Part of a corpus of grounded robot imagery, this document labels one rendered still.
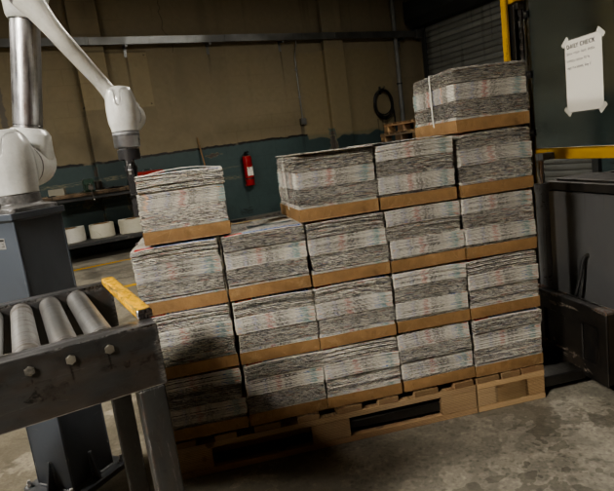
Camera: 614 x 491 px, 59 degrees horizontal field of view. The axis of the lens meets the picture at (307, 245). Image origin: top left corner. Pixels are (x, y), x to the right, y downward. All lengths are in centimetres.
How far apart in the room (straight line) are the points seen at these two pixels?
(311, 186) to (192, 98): 707
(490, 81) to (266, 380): 132
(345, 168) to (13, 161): 108
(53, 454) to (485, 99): 196
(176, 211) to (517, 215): 123
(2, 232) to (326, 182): 107
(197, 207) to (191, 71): 715
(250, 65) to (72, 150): 307
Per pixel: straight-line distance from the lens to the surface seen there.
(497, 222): 213
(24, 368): 105
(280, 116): 939
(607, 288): 262
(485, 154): 208
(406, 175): 196
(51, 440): 219
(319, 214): 187
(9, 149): 202
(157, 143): 863
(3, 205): 202
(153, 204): 186
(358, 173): 191
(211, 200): 184
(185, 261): 185
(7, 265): 204
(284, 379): 200
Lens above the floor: 108
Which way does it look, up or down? 10 degrees down
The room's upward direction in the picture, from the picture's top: 8 degrees counter-clockwise
